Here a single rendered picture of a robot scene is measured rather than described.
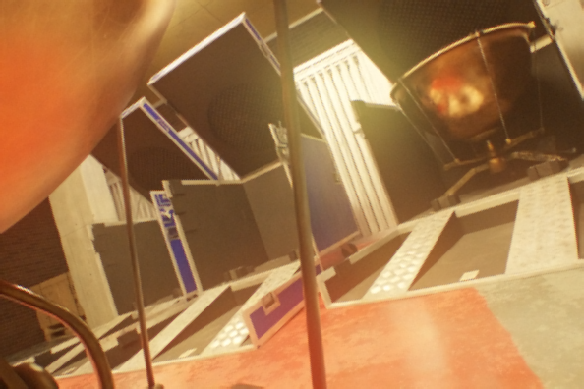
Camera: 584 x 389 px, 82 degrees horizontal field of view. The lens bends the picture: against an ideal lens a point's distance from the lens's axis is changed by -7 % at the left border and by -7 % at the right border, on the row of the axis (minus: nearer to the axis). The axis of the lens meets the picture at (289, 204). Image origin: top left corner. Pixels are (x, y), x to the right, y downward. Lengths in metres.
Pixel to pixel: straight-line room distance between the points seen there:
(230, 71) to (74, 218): 2.80
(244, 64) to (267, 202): 1.19
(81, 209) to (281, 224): 2.47
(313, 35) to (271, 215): 3.21
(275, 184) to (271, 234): 0.44
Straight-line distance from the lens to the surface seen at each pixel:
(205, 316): 2.03
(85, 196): 4.56
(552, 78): 2.90
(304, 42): 5.62
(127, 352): 2.01
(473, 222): 1.95
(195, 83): 2.82
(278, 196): 3.10
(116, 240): 3.38
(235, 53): 2.64
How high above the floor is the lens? 0.33
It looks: 5 degrees up
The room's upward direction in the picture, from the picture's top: 20 degrees counter-clockwise
